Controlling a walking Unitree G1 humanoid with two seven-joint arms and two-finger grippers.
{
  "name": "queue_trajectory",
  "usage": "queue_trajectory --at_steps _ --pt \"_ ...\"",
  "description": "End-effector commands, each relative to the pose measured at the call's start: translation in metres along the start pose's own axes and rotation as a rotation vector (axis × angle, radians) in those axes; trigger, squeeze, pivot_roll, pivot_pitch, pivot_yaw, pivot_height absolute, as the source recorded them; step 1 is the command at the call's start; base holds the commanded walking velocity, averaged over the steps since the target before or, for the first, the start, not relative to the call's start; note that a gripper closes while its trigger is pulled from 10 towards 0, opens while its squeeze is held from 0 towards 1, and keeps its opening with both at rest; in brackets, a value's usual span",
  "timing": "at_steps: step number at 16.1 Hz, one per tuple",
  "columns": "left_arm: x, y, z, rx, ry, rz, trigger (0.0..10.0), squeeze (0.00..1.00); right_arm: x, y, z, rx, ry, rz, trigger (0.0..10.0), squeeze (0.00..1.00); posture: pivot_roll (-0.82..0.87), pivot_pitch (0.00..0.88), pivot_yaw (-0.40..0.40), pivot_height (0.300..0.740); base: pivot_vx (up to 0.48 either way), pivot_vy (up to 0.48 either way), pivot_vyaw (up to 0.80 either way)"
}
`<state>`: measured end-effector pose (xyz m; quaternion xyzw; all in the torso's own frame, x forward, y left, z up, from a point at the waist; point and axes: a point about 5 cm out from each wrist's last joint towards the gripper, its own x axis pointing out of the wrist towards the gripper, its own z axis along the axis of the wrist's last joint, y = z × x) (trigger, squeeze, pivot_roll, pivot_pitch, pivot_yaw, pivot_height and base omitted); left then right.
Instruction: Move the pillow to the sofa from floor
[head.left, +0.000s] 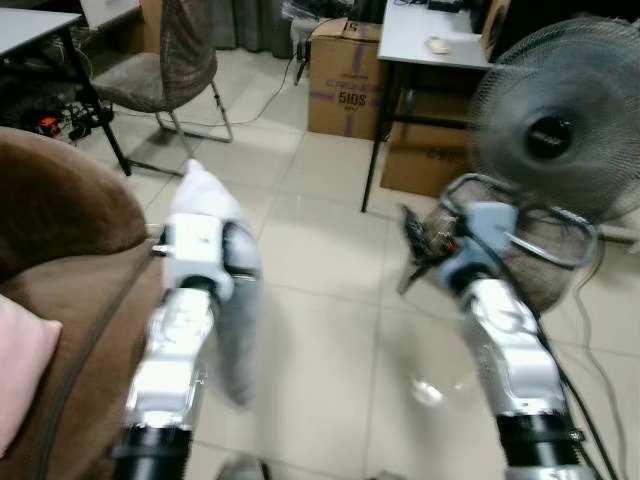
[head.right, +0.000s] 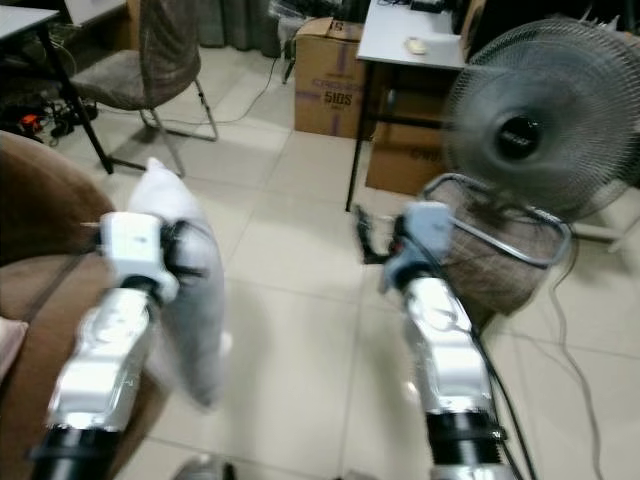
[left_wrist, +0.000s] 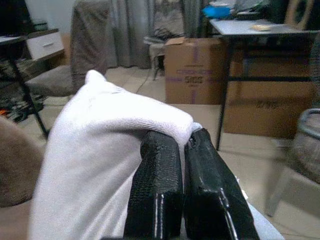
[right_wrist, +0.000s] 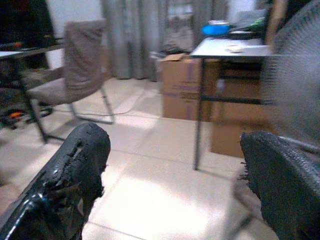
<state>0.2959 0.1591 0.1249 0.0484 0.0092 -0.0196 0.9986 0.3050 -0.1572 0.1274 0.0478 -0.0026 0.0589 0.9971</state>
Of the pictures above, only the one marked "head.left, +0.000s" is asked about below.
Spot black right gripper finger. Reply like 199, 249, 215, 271
397, 255, 441, 296
400, 204, 432, 252

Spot light grey pillow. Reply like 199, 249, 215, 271
165, 158, 263, 411

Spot brown velvet sofa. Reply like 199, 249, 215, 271
0, 127, 201, 480

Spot pink pillow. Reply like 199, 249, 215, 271
0, 293, 63, 456

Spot plain large cardboard box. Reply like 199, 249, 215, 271
380, 90, 481, 198

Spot printed cardboard box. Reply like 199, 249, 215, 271
307, 18, 391, 141

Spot black standing fan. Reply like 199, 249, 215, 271
468, 17, 640, 223

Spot white table black legs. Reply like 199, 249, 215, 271
360, 0, 511, 213

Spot brown mesh office chair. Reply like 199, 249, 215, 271
92, 0, 236, 146

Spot small brown cardboard box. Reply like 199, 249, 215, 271
480, 0, 513, 63

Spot orange black device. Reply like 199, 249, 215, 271
35, 113, 63, 138

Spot grey curtain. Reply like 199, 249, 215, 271
210, 0, 301, 51

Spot clear plastic bag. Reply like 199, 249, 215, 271
283, 0, 353, 26

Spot grey table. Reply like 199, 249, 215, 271
0, 8, 136, 178

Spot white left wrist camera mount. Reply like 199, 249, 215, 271
158, 212, 239, 299

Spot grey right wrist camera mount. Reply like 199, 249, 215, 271
438, 200, 521, 293

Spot black cable bundle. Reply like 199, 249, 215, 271
0, 75, 106, 141

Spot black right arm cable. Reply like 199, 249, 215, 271
490, 235, 621, 480

